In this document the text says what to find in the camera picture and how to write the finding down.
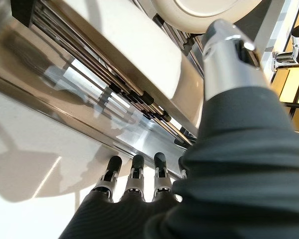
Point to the robot right hand dark glove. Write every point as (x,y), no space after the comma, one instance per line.
(239,174)

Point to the cream ceramic plate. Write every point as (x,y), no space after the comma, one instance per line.
(189,17)
(129,37)

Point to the black sink drying rack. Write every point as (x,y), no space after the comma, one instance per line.
(89,67)

